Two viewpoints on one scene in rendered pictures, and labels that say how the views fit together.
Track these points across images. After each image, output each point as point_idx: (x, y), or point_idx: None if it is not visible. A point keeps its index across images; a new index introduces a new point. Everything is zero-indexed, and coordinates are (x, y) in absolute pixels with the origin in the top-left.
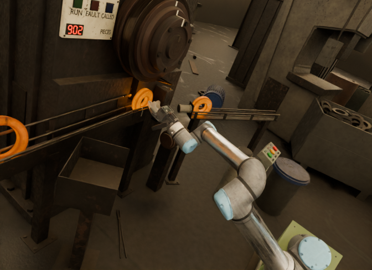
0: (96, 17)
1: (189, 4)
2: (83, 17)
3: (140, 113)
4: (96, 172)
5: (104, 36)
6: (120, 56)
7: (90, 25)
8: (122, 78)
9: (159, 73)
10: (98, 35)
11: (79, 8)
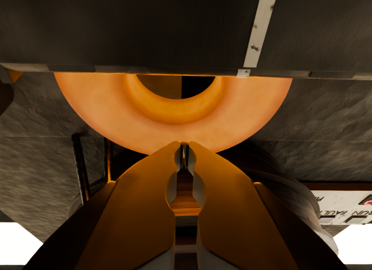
0: (326, 210)
1: (51, 224)
2: (354, 209)
3: (283, 20)
4: None
5: (314, 193)
6: (316, 211)
7: (343, 203)
8: (287, 140)
9: (175, 251)
10: (330, 195)
11: (355, 216)
